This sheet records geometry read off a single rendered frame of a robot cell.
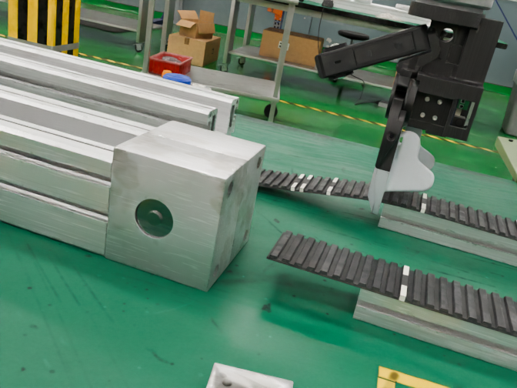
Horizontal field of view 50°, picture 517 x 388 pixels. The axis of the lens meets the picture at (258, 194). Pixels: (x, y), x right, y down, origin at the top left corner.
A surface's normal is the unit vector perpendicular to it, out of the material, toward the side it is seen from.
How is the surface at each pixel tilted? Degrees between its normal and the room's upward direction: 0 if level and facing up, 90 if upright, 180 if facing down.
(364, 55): 89
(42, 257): 0
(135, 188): 90
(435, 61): 90
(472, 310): 0
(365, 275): 0
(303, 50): 90
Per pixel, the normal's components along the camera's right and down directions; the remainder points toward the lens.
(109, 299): 0.18, -0.91
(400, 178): -0.26, 0.15
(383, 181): -0.32, 0.47
